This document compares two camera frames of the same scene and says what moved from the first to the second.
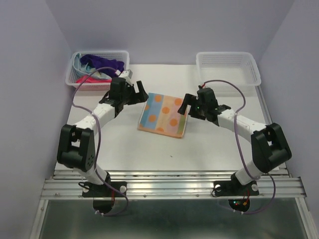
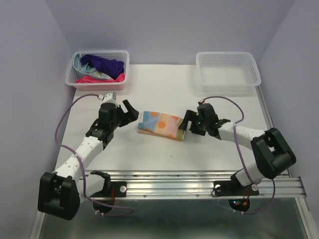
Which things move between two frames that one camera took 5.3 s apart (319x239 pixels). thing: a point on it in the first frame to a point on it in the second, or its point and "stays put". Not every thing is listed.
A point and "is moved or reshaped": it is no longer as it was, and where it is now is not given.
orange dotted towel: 160,115 is moved or reshaped
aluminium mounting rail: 156,184 stays put
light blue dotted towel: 81,68 stays put
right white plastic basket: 237,67 stays put
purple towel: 98,62 stays put
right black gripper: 191,100 to 189,115
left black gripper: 141,96 to 132,113
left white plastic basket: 122,56 stays put
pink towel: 92,79 stays put
